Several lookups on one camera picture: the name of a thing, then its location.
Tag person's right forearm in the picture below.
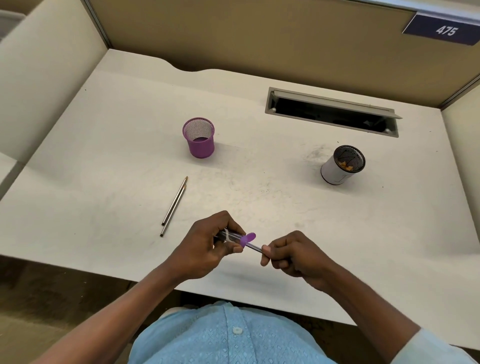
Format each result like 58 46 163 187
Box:
318 262 421 363

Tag person's left forearm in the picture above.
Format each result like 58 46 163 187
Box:
31 262 185 364

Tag tan neighbouring partition panel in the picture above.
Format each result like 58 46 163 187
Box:
0 0 44 16

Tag dark blue number sign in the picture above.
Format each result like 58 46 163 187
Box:
401 13 480 47

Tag white shoe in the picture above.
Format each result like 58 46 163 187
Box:
164 306 198 320

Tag tan back partition panel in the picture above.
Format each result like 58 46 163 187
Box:
80 0 480 110

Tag cream side divider panel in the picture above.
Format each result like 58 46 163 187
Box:
440 74 480 241
0 0 110 164

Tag white cup with black rim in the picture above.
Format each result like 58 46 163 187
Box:
320 145 367 186

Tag purple clear tube sharpener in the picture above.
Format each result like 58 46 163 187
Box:
215 229 257 248

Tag grey desk cable tray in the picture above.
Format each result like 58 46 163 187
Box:
264 86 403 139

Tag person's right hand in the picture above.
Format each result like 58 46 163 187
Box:
260 230 340 293

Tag purple mesh pencil cup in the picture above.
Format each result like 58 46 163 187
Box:
182 117 216 159

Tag person's left hand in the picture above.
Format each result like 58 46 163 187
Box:
164 210 247 282

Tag light blue patterned shirt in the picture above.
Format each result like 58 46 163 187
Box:
127 301 468 364

